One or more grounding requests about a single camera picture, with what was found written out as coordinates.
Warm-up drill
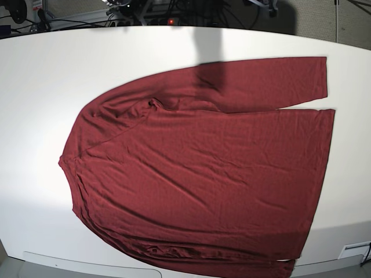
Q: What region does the dark red long-sleeve T-shirt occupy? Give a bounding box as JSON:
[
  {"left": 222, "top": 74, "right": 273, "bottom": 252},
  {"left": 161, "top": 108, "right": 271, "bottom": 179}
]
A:
[{"left": 59, "top": 57, "right": 335, "bottom": 277}]

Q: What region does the white label plate on table edge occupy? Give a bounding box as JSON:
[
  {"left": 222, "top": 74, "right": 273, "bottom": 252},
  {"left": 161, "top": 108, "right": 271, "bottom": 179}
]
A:
[{"left": 338, "top": 241, "right": 370, "bottom": 260}]

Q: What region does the black power strip red switch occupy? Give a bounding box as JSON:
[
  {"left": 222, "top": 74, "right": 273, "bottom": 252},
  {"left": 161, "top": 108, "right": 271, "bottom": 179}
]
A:
[{"left": 108, "top": 17, "right": 179, "bottom": 27}]

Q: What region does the black cable at table corner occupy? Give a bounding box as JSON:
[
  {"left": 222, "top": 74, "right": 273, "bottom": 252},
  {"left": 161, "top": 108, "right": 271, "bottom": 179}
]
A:
[{"left": 359, "top": 242, "right": 371, "bottom": 268}]

